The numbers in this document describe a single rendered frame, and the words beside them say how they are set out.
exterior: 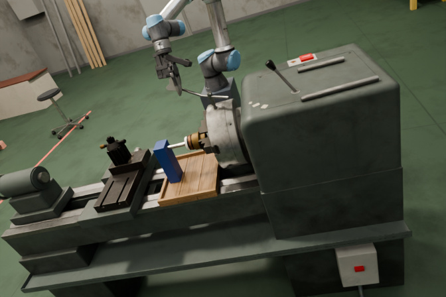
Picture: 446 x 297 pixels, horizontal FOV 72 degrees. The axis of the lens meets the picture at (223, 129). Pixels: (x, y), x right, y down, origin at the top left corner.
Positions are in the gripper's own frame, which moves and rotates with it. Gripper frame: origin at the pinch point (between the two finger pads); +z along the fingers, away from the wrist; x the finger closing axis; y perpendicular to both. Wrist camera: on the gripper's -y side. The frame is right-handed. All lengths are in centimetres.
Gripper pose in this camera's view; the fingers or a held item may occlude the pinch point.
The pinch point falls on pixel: (180, 93)
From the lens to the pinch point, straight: 142.1
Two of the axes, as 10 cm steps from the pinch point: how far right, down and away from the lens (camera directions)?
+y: -9.5, 2.3, 2.0
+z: 2.6, 9.5, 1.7
